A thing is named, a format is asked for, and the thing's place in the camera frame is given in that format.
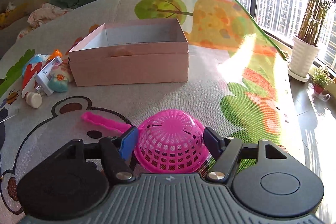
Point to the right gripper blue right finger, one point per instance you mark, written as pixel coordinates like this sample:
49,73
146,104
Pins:
214,142

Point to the teal round plush toy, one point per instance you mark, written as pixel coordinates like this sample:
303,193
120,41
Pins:
61,76

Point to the white battery charger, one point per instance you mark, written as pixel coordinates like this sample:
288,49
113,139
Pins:
44,76

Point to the small white bottle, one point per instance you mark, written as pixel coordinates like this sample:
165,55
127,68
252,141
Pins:
33,99

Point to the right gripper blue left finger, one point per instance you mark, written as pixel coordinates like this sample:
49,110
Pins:
128,141

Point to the pink fuzzy stick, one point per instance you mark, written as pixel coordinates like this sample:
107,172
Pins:
105,122

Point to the pink floral cloth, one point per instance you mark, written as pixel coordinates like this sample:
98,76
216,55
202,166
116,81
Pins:
45,14

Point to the pink cardboard box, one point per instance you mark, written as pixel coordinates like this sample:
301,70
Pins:
132,52

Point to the white potted plant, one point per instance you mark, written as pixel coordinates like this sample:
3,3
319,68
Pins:
305,48

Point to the pink plastic basket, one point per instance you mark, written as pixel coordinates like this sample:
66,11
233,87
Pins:
171,141

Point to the blue tissue pack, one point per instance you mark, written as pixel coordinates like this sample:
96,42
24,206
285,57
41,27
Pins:
35,59

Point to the yellow plush toy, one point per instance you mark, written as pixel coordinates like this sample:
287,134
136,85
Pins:
8,16

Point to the small red potted plant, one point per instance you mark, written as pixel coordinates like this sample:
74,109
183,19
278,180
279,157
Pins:
321,80

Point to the red white W box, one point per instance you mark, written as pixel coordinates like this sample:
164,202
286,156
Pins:
29,84

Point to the colourful cartoon play mat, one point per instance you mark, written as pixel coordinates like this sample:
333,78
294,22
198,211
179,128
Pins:
238,83

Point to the orange plastic shell toy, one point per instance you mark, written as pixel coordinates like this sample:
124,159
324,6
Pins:
56,53

